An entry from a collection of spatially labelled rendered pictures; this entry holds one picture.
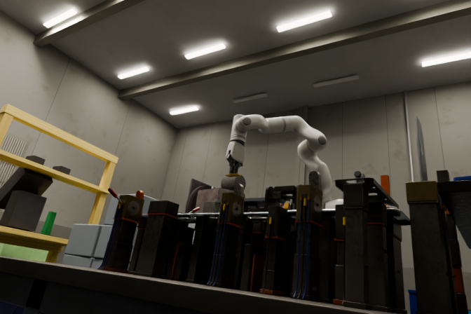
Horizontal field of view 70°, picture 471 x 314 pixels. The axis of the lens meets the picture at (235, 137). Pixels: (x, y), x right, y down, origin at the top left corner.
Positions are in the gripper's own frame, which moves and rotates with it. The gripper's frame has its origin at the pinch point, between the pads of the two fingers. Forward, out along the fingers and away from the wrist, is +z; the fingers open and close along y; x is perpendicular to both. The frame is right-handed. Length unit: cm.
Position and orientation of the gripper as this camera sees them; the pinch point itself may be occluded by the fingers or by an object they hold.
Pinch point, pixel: (233, 170)
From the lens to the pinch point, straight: 176.9
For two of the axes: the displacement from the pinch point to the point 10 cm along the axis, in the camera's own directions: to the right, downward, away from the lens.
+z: -1.3, 9.1, -4.0
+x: 7.5, -1.7, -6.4
